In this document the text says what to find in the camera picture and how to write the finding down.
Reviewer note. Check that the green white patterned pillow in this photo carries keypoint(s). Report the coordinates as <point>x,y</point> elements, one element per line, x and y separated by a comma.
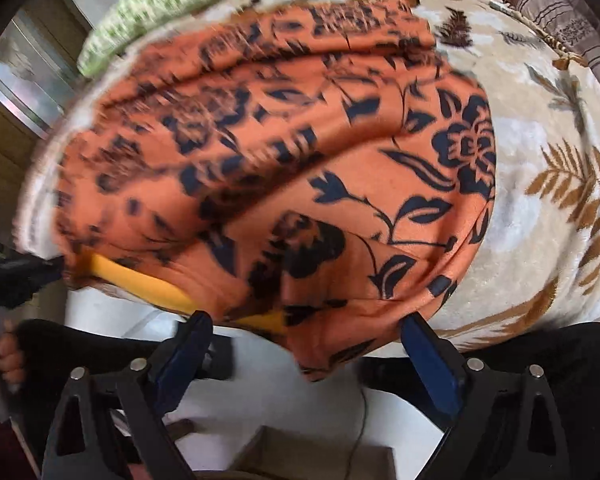
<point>125,22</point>

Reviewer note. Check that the brown wooden door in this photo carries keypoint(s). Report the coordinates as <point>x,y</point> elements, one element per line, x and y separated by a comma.
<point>39,46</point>

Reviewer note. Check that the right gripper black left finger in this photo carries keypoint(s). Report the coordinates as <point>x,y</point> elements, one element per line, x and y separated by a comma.
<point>84,442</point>

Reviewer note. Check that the striped beige cushion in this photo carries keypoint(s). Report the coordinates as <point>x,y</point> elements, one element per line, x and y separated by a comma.
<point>572,22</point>

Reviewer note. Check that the beige leaf-pattern fleece blanket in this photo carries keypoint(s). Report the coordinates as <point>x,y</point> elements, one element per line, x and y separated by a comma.
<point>539,263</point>

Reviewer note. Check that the person's left hand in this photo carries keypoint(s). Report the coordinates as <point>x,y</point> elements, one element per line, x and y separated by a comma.
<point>11,358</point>

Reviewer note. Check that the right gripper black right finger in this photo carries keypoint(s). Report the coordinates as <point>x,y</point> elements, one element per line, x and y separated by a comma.
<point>501,425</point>

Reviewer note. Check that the brown cardboard box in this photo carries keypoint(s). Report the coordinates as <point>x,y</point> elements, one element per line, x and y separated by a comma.
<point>279,454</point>

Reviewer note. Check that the orange black floral garment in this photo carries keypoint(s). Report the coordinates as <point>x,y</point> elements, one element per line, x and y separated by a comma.
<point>321,160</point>

